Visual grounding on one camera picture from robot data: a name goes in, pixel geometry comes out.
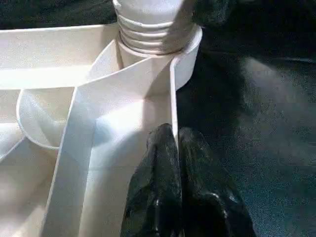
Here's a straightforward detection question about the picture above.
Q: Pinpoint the white plastic table top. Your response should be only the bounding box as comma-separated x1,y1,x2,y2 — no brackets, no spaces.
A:
0,22,204,237

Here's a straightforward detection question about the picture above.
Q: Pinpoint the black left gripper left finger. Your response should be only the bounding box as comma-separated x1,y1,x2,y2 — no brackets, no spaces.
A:
120,123,184,237

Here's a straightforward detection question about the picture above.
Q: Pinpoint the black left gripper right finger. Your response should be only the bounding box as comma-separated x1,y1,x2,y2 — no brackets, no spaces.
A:
179,126,257,237

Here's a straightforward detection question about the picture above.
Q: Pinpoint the white plastic table leg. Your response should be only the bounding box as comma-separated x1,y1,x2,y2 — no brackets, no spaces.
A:
112,0,199,55

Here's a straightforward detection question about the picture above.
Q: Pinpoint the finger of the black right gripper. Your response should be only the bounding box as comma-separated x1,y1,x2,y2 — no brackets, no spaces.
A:
192,0,240,27

